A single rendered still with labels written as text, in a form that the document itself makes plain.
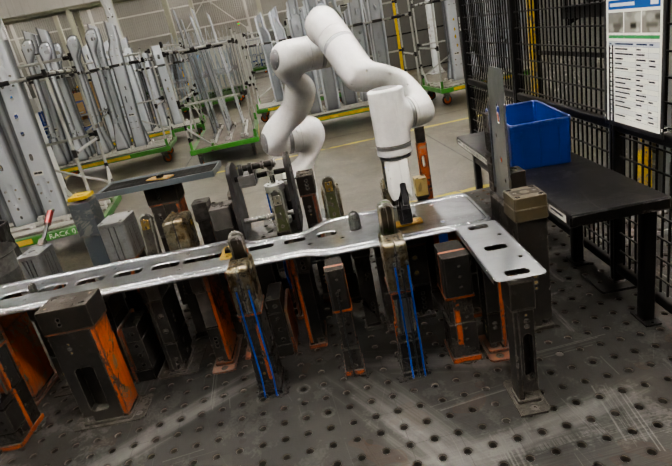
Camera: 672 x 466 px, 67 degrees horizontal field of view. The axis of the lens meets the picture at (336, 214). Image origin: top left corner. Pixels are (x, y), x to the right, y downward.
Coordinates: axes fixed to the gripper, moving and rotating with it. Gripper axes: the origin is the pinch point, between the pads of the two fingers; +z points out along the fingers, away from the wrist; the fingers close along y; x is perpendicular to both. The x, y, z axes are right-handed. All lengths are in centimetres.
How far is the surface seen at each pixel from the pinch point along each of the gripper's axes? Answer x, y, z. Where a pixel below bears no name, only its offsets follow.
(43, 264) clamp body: -102, -18, 0
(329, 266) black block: -20.6, 12.9, 4.0
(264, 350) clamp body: -39.7, 15.9, 20.7
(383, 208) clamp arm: -6.1, 13.4, -7.5
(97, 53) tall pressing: -350, -750, -82
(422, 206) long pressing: 6.5, -11.1, 3.1
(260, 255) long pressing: -37.6, 0.9, 3.0
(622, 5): 55, 1, -39
